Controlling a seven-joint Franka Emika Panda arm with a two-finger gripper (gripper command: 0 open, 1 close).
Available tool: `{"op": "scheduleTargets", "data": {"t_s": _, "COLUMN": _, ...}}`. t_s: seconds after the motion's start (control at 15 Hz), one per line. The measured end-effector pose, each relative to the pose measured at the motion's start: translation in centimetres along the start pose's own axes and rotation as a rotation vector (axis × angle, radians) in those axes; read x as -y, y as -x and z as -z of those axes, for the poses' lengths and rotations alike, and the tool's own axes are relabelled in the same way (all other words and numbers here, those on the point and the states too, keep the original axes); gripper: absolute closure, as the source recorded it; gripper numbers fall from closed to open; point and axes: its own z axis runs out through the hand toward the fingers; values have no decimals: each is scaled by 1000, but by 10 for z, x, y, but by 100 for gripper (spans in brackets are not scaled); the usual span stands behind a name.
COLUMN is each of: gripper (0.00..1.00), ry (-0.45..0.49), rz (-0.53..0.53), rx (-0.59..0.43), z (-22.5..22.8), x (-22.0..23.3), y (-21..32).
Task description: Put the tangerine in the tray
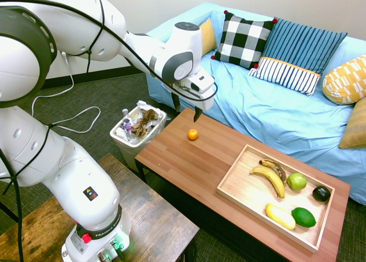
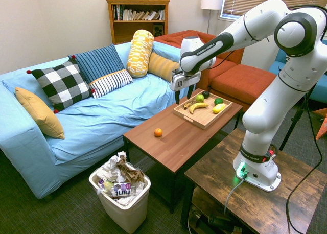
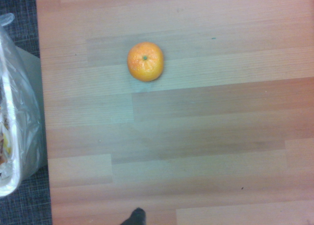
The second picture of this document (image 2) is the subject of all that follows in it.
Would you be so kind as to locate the white gripper body with marker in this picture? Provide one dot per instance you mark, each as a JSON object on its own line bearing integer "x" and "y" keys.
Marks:
{"x": 184, "y": 81}

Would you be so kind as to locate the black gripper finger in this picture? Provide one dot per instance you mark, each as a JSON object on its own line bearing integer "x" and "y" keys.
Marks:
{"x": 189, "y": 90}
{"x": 177, "y": 96}

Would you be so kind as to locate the orange tangerine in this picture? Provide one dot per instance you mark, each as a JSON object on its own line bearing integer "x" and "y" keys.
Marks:
{"x": 158, "y": 132}

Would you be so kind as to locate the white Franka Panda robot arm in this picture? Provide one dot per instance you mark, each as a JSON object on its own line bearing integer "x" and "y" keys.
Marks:
{"x": 268, "y": 73}

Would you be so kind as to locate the wooden serving tray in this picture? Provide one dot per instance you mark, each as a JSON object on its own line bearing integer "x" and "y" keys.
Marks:
{"x": 204, "y": 111}

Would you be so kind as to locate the green apple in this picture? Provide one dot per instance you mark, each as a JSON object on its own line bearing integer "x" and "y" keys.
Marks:
{"x": 200, "y": 98}

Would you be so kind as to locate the brown overripe banana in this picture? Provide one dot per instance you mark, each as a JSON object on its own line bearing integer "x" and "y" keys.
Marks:
{"x": 189, "y": 104}

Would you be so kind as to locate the dark avocado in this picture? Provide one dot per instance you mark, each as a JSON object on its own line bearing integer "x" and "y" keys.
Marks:
{"x": 206, "y": 94}

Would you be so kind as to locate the yellow banana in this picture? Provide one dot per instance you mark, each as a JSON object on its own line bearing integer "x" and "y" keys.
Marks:
{"x": 198, "y": 106}

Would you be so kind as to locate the mustard striped rectangular pillow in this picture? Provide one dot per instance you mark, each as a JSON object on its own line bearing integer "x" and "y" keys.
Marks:
{"x": 163, "y": 68}

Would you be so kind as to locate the green lime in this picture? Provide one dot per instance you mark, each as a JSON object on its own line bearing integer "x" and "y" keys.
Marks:
{"x": 218, "y": 101}

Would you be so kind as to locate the yellow lemon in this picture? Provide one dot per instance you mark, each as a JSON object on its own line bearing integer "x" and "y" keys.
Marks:
{"x": 219, "y": 108}

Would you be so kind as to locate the brown wooden coffee table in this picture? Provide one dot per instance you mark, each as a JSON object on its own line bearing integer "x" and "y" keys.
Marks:
{"x": 178, "y": 139}

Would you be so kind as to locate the orange red sofa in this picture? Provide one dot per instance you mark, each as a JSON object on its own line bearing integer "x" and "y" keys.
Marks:
{"x": 237, "y": 78}

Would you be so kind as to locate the yellow white patterned bolster pillow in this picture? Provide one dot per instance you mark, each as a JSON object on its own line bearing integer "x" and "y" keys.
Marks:
{"x": 140, "y": 54}

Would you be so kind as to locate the small black speaker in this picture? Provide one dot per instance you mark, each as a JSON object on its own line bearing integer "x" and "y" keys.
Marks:
{"x": 158, "y": 30}

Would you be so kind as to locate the white navy striped pillow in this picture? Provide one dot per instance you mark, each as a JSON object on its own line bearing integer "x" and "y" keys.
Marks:
{"x": 112, "y": 82}

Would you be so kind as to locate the wooden bookshelf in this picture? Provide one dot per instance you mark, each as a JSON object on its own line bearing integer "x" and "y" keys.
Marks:
{"x": 138, "y": 17}

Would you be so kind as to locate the row of books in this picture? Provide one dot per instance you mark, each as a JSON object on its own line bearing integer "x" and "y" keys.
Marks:
{"x": 139, "y": 14}

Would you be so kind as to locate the white floor lamp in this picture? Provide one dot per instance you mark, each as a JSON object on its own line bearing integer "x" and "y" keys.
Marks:
{"x": 211, "y": 4}

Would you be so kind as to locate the blue striped pillow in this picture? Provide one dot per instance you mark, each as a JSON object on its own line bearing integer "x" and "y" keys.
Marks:
{"x": 98, "y": 61}

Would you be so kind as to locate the crumpled brown paper bag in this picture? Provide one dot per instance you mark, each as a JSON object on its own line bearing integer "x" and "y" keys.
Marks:
{"x": 129, "y": 171}

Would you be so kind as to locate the light blue covered sofa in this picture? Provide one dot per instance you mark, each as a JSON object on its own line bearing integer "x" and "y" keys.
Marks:
{"x": 89, "y": 121}

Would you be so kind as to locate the crumpled white paper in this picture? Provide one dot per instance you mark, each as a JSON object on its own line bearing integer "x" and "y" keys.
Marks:
{"x": 111, "y": 168}

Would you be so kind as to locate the hint water bottle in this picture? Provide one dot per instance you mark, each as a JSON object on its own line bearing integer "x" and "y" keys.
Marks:
{"x": 120, "y": 189}

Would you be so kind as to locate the teal blue couch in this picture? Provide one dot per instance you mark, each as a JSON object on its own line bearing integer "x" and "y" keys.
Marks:
{"x": 301, "y": 80}

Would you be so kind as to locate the black tripod stand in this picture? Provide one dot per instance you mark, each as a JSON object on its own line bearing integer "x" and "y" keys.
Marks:
{"x": 299, "y": 116}

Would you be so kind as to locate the black white checkered pillow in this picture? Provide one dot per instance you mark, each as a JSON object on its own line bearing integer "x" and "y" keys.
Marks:
{"x": 62, "y": 84}

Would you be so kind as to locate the wooden window blinds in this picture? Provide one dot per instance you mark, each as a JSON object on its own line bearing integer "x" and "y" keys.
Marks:
{"x": 276, "y": 1}

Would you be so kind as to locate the rustic dark wood side table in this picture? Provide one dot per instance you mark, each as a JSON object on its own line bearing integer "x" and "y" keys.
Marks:
{"x": 255, "y": 193}

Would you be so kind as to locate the cream plastic trash bin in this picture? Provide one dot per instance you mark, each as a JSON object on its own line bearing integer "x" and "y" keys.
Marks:
{"x": 122, "y": 208}

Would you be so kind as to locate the black clamp tool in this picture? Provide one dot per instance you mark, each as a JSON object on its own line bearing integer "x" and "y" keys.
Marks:
{"x": 217, "y": 220}

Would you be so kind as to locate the mustard yellow square pillow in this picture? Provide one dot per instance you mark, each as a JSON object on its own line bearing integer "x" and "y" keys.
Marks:
{"x": 41, "y": 114}

